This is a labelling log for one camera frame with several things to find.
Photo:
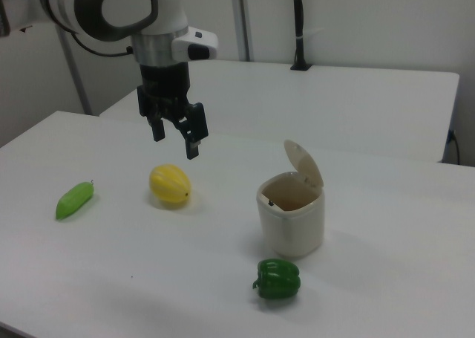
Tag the dark green toy bell pepper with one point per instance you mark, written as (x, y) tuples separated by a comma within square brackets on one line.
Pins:
[(278, 279)]

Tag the black pole with flat base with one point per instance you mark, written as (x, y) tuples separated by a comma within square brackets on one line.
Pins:
[(299, 26)]

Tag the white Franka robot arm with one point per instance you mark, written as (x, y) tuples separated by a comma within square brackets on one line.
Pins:
[(167, 3)]

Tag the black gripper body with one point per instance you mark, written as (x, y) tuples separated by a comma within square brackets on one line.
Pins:
[(165, 81)]

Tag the light green toy cucumber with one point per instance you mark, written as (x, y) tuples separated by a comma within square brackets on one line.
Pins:
[(72, 201)]

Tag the yellow striped toy melon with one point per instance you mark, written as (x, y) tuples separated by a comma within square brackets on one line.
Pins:
[(170, 185)]

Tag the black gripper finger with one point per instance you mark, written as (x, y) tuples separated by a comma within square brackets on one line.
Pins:
[(159, 130), (194, 130)]

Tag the cream hinged bin lid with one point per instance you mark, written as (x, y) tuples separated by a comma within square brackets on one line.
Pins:
[(306, 165)]

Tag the cream plastic garbage bin body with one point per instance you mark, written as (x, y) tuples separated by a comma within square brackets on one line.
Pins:
[(293, 228)]

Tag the grey metal frame post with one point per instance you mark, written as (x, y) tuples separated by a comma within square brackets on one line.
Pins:
[(76, 78)]

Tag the grey metal partition post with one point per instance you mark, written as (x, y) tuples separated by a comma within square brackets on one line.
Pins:
[(241, 18)]

